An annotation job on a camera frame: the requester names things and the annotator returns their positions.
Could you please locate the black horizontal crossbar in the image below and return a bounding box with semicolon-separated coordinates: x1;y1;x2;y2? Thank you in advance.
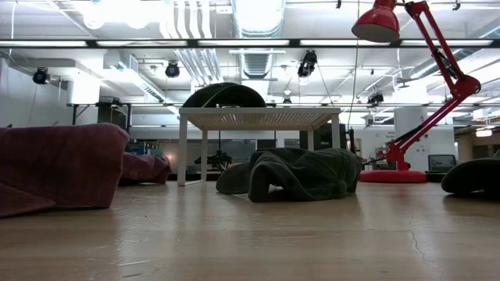
0;37;500;49

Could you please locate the dark computer monitor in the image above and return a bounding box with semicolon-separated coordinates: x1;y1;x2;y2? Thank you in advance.
427;154;458;173

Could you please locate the dark baseball cap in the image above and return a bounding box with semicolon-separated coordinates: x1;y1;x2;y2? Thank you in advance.
216;147;363;203
182;82;268;108
441;150;500;195

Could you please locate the dark background cabinet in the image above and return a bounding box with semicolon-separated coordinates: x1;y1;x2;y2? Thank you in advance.
299;123;348;151

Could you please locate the maroon baseball cap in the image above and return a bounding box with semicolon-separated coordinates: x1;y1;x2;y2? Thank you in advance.
0;123;130;219
119;152;172;187

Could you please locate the white perforated metal rack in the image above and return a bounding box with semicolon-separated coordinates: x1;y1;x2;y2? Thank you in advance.
177;107;343;187

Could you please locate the black background shelf frame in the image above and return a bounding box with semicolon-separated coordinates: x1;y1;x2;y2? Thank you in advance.
71;101;133;136

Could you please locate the red desk lamp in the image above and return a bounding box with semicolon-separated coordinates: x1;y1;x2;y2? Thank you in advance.
351;0;482;184

